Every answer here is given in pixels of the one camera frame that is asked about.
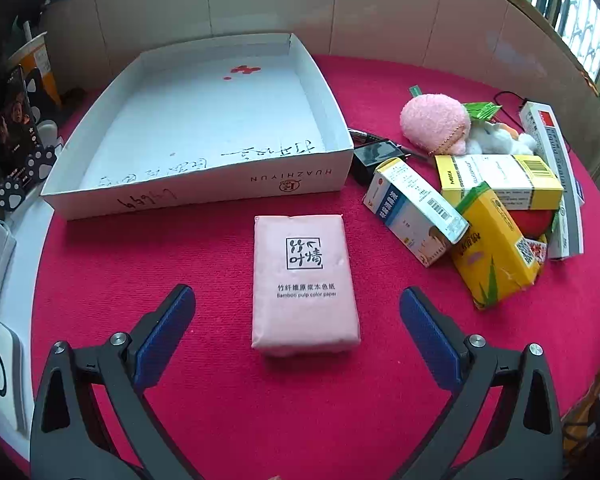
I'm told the yellow white medicine box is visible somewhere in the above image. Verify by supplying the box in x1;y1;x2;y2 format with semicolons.
434;154;565;211

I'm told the long white sealant box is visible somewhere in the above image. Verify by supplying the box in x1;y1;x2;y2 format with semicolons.
519;101;585;261

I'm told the white device with ring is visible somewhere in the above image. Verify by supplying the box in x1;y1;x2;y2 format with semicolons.
0;320;28;431

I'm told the white plush toy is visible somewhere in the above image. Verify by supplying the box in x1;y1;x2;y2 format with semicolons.
467;120;538;157

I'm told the red cigarette pack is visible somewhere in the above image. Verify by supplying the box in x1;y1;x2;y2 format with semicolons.
515;237;550;266

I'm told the pink plush toy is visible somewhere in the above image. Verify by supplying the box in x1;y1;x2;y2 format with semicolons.
399;85;472;157

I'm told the white cardboard box tray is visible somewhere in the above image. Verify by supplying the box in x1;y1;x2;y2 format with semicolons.
40;32;355;222

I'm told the black white phone stand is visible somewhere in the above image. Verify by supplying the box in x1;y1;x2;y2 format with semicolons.
0;67;61;211

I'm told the orange drink cup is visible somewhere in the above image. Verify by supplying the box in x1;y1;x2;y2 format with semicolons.
7;32;61;111

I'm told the pink tissue pack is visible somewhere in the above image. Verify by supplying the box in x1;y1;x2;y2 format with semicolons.
251;214;362;358

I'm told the red plush toy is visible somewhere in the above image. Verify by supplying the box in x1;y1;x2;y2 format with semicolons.
510;208;556;241

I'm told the black rectangular device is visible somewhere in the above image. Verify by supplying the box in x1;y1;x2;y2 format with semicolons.
347;129;406;186

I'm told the yellow tissue pack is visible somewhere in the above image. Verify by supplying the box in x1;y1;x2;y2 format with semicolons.
450;182;548;311

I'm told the red felt table cover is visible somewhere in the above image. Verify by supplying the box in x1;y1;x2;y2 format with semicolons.
30;55;600;480

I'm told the blue white medicine box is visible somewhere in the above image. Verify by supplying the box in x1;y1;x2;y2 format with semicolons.
362;157;470;267

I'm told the black cable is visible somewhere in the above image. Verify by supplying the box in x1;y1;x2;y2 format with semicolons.
492;91;573;156

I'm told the window with metal grille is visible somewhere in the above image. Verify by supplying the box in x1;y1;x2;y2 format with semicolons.
490;0;600;106

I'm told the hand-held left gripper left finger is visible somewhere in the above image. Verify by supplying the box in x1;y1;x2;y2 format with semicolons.
29;284;216;480

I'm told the green packet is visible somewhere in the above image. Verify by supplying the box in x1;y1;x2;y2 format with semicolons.
462;101;503;123

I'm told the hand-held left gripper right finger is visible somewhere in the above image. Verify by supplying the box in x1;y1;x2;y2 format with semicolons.
395;286;566;480

